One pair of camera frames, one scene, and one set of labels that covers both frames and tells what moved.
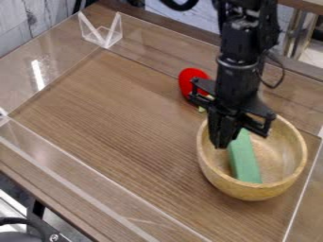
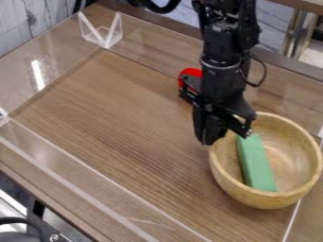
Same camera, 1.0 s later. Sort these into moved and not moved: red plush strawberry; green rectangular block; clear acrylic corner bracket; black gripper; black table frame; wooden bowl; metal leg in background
Moved: black gripper; green rectangular block; wooden bowl
Not moved: red plush strawberry; clear acrylic corner bracket; metal leg in background; black table frame
